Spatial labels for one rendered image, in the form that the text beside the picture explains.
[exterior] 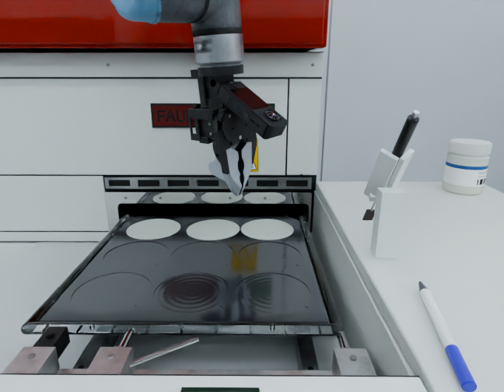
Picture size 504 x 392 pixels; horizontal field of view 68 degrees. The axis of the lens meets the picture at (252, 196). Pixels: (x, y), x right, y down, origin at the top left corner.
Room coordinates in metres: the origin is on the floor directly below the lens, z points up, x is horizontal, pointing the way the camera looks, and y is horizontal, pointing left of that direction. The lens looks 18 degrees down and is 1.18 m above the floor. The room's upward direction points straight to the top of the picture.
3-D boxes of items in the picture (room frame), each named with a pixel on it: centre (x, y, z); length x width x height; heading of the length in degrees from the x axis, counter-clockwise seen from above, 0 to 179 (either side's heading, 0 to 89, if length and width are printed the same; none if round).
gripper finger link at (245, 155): (0.63, 0.03, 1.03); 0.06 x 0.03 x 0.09; 50
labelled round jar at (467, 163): (0.69, -0.41, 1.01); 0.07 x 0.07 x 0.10
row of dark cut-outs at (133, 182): (0.76, 0.09, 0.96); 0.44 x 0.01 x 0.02; 90
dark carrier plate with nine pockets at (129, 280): (0.54, 0.08, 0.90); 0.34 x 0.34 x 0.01; 0
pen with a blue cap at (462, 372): (0.27, -0.16, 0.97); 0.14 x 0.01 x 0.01; 170
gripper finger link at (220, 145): (0.59, 0.04, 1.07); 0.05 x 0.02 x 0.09; 140
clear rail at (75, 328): (0.36, 0.08, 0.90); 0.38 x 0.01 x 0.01; 90
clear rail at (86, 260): (0.54, 0.26, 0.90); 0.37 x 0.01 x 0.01; 0
